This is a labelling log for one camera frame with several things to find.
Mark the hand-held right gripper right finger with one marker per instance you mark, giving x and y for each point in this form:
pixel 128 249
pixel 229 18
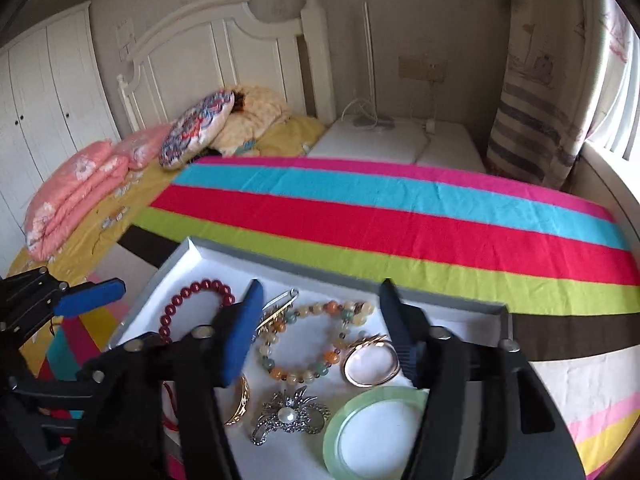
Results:
pixel 400 330

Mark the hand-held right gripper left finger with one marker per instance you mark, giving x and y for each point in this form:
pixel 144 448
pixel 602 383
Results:
pixel 240 335

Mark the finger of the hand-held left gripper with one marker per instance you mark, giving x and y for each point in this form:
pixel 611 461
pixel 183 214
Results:
pixel 90 297
pixel 45 385

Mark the rose gold bangle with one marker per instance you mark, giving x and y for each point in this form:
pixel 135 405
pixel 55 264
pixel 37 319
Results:
pixel 370 344

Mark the gold safety pin brooch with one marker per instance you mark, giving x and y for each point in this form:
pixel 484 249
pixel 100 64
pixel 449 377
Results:
pixel 275 315

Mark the yellow gold bangle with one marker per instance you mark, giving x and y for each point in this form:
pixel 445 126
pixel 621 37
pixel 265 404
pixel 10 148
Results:
pixel 242 405

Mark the grey cardboard box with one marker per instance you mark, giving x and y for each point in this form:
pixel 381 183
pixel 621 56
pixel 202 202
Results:
pixel 210 265

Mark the silver pearl brooch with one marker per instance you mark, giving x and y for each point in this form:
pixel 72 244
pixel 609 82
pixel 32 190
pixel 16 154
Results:
pixel 286 415

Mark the green jade bangle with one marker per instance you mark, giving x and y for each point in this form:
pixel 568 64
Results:
pixel 332 435

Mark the large pink folded quilt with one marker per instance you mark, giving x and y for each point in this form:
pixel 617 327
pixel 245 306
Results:
pixel 75 185

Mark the colourful striped blanket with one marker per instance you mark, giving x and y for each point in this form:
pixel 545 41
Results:
pixel 350 220

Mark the small pink folded quilt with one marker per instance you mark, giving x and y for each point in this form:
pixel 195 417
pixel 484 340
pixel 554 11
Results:
pixel 145 145

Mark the white bedside table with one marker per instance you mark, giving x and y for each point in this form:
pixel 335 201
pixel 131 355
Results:
pixel 370 142

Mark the round embroidered pillow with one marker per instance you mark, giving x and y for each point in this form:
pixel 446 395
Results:
pixel 195 130

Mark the yellow bed sheet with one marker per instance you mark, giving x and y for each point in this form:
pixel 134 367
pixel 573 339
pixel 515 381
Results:
pixel 295 135

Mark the white wardrobe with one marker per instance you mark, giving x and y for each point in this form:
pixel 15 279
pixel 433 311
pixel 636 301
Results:
pixel 50 85

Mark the beige floral quilt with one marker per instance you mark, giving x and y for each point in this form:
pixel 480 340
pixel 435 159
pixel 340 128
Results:
pixel 255 110

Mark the printed striped curtain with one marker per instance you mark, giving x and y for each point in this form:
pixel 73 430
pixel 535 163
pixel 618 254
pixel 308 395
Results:
pixel 535 110

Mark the white lamp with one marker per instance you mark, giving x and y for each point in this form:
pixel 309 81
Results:
pixel 368 60

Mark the white wooden headboard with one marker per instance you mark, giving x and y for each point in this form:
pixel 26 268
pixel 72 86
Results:
pixel 250 55

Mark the beige wall socket plate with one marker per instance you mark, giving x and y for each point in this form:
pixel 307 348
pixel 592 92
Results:
pixel 422 68

